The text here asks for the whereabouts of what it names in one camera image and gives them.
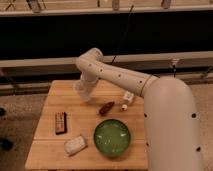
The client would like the translucent white cup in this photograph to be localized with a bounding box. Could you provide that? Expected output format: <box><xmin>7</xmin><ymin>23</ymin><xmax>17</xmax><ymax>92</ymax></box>
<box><xmin>74</xmin><ymin>80</ymin><xmax>92</xmax><ymax>102</ymax></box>

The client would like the black chair wheel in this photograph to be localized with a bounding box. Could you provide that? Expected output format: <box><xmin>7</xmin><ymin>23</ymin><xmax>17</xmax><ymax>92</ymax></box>
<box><xmin>0</xmin><ymin>137</ymin><xmax>13</xmax><ymax>151</ymax></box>

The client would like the green ceramic bowl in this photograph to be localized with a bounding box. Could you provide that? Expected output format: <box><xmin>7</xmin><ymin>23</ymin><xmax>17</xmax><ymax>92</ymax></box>
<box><xmin>93</xmin><ymin>119</ymin><xmax>131</xmax><ymax>158</ymax></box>

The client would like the wooden table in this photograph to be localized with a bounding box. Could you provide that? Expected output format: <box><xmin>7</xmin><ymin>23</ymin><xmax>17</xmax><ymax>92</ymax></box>
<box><xmin>25</xmin><ymin>80</ymin><xmax>147</xmax><ymax>170</ymax></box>

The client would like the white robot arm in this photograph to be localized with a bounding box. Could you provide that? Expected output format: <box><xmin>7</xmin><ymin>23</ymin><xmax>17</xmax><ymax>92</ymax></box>
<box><xmin>75</xmin><ymin>48</ymin><xmax>204</xmax><ymax>171</ymax></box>

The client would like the brown chocolate bar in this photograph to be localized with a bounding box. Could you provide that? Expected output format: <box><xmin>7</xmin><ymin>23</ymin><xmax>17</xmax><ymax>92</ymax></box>
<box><xmin>55</xmin><ymin>112</ymin><xmax>67</xmax><ymax>135</ymax></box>

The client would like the white tube with cap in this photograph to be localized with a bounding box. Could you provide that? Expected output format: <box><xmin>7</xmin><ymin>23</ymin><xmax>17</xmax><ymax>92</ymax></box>
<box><xmin>121</xmin><ymin>91</ymin><xmax>134</xmax><ymax>111</ymax></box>

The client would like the black hanging cable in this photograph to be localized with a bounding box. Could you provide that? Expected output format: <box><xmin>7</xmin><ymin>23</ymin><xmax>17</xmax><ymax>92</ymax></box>
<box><xmin>109</xmin><ymin>4</ymin><xmax>135</xmax><ymax>66</ymax></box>

